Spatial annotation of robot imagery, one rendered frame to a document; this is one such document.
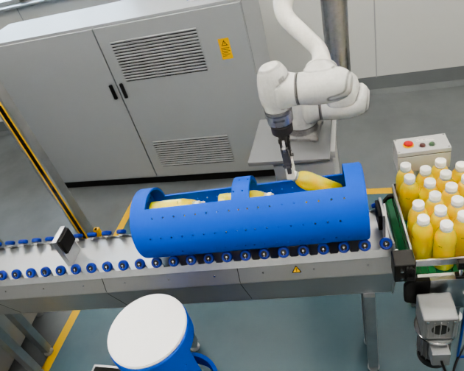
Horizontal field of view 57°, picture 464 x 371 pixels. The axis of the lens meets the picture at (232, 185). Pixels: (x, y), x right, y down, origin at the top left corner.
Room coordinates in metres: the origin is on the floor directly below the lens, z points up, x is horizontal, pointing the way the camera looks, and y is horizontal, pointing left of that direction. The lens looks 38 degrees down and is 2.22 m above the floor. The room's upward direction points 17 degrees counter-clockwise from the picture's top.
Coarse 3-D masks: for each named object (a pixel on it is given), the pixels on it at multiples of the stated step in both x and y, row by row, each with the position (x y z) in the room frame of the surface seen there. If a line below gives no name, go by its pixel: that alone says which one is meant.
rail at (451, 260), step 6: (432, 258) 0.88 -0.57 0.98; (438, 258) 0.87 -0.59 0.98; (444, 258) 0.87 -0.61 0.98; (450, 258) 0.86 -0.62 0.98; (456, 258) 0.85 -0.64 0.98; (420, 264) 0.88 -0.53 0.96; (426, 264) 0.88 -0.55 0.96; (432, 264) 0.87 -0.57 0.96; (438, 264) 0.87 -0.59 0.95; (444, 264) 0.86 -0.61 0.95
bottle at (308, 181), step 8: (296, 176) 1.23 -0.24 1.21; (304, 176) 1.22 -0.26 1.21; (312, 176) 1.22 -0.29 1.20; (320, 176) 1.23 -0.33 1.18; (296, 184) 1.23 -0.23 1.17; (304, 184) 1.21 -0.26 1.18; (312, 184) 1.20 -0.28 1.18; (320, 184) 1.20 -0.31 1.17; (328, 184) 1.20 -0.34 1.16; (336, 184) 1.20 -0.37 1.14
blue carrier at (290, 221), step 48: (144, 192) 1.39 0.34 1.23; (192, 192) 1.45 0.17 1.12; (240, 192) 1.22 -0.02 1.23; (288, 192) 1.33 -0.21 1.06; (336, 192) 1.08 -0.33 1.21; (144, 240) 1.23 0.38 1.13; (192, 240) 1.17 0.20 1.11; (240, 240) 1.12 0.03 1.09; (288, 240) 1.07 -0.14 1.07; (336, 240) 1.04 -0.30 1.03
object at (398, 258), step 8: (392, 256) 0.92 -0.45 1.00; (400, 256) 0.91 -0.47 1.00; (408, 256) 0.90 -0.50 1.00; (392, 264) 0.92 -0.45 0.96; (400, 264) 0.88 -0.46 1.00; (408, 264) 0.87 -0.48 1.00; (400, 272) 0.88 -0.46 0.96; (408, 272) 0.86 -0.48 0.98; (400, 280) 0.88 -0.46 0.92; (408, 280) 0.86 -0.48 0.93
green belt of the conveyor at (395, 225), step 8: (392, 200) 1.27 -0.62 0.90; (392, 208) 1.23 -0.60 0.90; (392, 216) 1.19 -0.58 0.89; (392, 224) 1.16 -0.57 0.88; (400, 224) 1.13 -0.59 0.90; (392, 232) 1.14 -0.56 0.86; (400, 232) 1.09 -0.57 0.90; (400, 240) 1.06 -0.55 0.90; (400, 248) 1.03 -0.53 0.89; (416, 272) 0.90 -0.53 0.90; (424, 272) 0.89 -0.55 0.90; (432, 272) 0.88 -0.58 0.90; (440, 272) 0.87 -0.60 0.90
